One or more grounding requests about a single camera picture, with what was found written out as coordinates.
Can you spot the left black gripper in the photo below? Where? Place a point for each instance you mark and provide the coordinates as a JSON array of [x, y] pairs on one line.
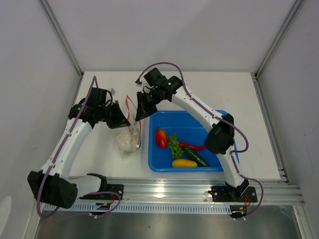
[[120, 120]]

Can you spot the white slotted cable duct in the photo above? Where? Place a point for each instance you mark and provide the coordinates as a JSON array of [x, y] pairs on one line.
[[150, 208]]

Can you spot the green cucumber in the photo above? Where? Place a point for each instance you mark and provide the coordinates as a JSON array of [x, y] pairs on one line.
[[194, 156]]

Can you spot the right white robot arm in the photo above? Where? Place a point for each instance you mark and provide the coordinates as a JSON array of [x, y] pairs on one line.
[[155, 78]]

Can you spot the white cauliflower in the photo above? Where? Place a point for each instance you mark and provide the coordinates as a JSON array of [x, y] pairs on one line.
[[126, 142]]

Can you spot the red chili pepper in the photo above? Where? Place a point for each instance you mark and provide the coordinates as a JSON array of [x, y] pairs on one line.
[[193, 147]]

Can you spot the clear zip bag orange zipper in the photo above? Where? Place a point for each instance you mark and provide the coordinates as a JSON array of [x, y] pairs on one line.
[[129, 110]]

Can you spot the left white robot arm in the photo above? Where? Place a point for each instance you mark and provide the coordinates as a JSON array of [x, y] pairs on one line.
[[51, 184]]

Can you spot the green grape bunch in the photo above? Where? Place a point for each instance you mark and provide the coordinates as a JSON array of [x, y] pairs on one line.
[[173, 144]]

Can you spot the yellow mango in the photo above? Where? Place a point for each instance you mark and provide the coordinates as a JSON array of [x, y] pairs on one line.
[[183, 163]]

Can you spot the blue plastic bin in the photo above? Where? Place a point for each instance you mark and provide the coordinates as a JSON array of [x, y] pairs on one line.
[[187, 130]]

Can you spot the grey fish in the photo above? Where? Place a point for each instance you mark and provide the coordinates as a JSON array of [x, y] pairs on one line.
[[137, 133]]

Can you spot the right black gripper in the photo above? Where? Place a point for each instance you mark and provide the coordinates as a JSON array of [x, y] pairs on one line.
[[144, 110]]

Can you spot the red tomato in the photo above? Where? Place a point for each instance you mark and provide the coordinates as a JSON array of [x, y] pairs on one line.
[[161, 138]]

